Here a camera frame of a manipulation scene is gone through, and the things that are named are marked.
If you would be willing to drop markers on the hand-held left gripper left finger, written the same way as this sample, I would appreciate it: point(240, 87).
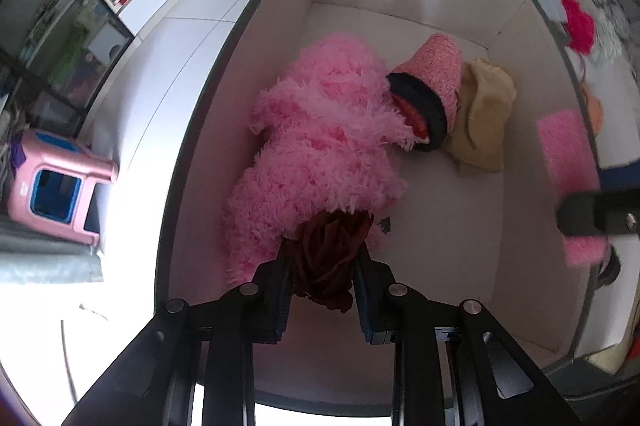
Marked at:
point(280, 306)

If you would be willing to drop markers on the dark red fabric rose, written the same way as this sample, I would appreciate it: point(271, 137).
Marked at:
point(325, 256)

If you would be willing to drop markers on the pink knitted pouch black rim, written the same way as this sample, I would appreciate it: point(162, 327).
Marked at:
point(435, 61)

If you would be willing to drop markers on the light blue padded sheet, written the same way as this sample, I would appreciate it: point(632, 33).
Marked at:
point(552, 4)

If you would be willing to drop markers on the glass door cabinet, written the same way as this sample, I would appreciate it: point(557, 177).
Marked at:
point(65, 46)

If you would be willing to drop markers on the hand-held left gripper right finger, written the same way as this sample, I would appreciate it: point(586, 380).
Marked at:
point(365, 306)

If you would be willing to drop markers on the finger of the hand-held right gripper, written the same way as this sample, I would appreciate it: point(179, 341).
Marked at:
point(620, 178)
point(595, 213)

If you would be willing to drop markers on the pink sponge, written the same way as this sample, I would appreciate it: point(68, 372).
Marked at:
point(567, 146)

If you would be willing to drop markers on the magenta fluffy cloth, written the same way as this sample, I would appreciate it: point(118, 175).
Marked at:
point(577, 24)

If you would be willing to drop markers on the pink fluffy cloth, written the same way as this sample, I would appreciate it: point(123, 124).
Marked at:
point(320, 131)

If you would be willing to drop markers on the beige cloth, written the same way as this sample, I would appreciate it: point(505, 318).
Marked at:
point(487, 126)

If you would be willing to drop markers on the pale green fluffy cloth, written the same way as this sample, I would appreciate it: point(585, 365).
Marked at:
point(612, 31)

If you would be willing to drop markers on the pink plastic stool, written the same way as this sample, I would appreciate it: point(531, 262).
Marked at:
point(50, 151)

